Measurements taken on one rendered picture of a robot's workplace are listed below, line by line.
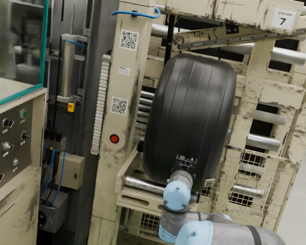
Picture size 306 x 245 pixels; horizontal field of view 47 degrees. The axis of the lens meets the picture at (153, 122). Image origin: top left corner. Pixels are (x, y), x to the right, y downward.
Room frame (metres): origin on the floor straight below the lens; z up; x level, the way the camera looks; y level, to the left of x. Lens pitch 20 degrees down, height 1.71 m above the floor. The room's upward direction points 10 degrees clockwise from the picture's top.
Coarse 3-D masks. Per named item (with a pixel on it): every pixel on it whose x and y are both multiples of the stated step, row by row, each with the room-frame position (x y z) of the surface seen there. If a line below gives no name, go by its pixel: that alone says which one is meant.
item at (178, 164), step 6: (180, 156) 1.13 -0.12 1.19; (180, 162) 1.09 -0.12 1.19; (186, 162) 1.08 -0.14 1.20; (192, 162) 1.08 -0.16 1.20; (174, 168) 1.09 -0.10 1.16; (180, 168) 1.03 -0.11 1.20; (186, 168) 1.03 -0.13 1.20; (192, 168) 1.08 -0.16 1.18; (192, 174) 1.08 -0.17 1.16; (192, 180) 1.09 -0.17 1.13
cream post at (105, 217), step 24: (120, 0) 1.49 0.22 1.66; (144, 0) 1.47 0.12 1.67; (120, 24) 1.49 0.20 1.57; (144, 24) 1.47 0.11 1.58; (120, 48) 1.48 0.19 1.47; (144, 48) 1.50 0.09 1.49; (120, 96) 1.48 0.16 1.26; (120, 120) 1.48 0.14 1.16; (120, 144) 1.47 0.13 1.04; (120, 168) 1.47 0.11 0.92; (96, 192) 1.49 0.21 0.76; (96, 216) 1.49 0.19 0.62; (96, 240) 1.48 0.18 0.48
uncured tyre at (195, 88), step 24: (168, 72) 1.38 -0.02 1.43; (192, 72) 1.37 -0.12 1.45; (216, 72) 1.38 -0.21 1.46; (168, 96) 1.29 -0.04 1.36; (192, 96) 1.28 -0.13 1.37; (216, 96) 1.29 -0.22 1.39; (168, 120) 1.24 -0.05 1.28; (192, 120) 1.24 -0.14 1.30; (216, 120) 1.24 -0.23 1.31; (144, 144) 1.29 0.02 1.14; (168, 144) 1.23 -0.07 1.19; (192, 144) 1.22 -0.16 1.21; (216, 144) 1.22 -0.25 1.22; (144, 168) 1.34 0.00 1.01; (168, 168) 1.25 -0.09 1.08; (216, 168) 1.25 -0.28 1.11
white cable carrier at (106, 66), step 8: (104, 56) 1.50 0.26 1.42; (104, 64) 1.50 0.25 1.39; (104, 72) 1.52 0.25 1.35; (104, 80) 1.50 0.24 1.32; (104, 88) 1.50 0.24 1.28; (104, 96) 1.50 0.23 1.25; (104, 104) 1.54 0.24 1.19; (96, 112) 1.50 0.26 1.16; (104, 112) 1.54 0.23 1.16; (96, 120) 1.50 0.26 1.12; (96, 128) 1.50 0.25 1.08; (96, 136) 1.50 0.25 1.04; (96, 144) 1.50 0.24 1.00
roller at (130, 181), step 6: (126, 180) 1.39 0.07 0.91; (132, 180) 1.39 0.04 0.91; (138, 180) 1.39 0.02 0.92; (144, 180) 1.40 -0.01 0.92; (132, 186) 1.39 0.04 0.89; (138, 186) 1.38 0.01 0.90; (144, 186) 1.38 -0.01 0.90; (150, 186) 1.37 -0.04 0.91; (156, 186) 1.38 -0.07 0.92; (162, 186) 1.38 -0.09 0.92; (156, 192) 1.37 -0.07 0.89; (162, 192) 1.36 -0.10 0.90; (192, 192) 1.37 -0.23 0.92; (192, 198) 1.35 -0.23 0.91; (198, 198) 1.35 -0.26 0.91
